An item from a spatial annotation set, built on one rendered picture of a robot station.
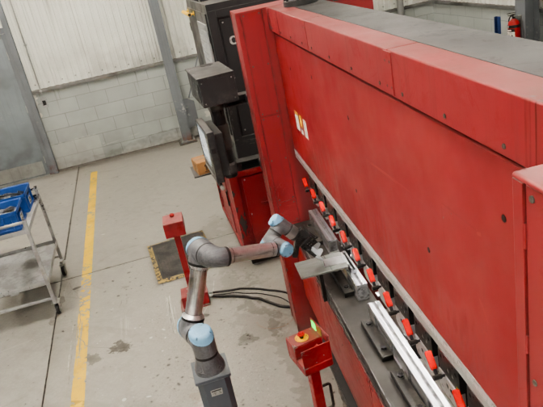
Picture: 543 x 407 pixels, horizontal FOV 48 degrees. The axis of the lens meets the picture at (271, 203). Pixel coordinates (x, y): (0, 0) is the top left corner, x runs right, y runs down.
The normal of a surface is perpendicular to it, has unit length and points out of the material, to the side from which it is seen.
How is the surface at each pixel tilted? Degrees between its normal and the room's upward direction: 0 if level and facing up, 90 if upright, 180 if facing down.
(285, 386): 0
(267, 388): 0
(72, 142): 90
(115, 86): 90
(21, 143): 90
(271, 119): 90
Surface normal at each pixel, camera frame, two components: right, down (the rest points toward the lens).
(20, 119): 0.25, 0.34
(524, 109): -0.97, 0.24
